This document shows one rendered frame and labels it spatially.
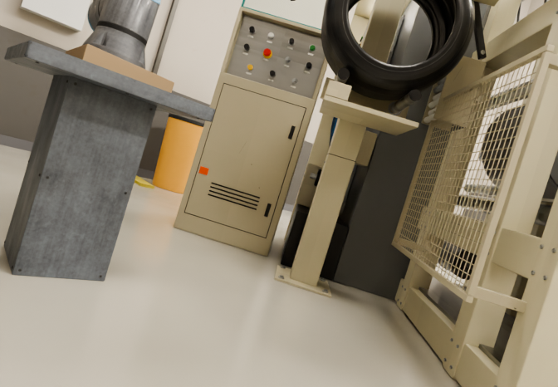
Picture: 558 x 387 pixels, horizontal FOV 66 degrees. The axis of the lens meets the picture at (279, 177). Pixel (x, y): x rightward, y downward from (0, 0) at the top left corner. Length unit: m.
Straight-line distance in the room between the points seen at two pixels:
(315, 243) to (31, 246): 1.19
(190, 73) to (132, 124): 3.22
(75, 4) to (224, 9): 1.45
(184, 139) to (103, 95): 2.64
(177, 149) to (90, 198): 2.63
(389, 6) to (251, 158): 1.02
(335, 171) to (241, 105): 0.70
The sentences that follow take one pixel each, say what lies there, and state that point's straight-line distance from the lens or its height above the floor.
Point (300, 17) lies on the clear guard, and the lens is 2.54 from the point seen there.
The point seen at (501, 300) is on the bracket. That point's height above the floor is 0.33.
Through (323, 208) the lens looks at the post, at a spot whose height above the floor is 0.37.
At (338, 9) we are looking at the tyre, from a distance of 1.76.
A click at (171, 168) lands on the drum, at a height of 0.20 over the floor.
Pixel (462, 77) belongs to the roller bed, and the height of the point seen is 1.11.
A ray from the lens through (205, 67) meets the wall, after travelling 4.62.
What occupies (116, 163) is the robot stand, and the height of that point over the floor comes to 0.36.
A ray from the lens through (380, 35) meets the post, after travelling 2.14.
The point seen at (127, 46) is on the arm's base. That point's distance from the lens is 1.40.
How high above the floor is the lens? 0.49
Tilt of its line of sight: 1 degrees down
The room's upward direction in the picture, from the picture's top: 17 degrees clockwise
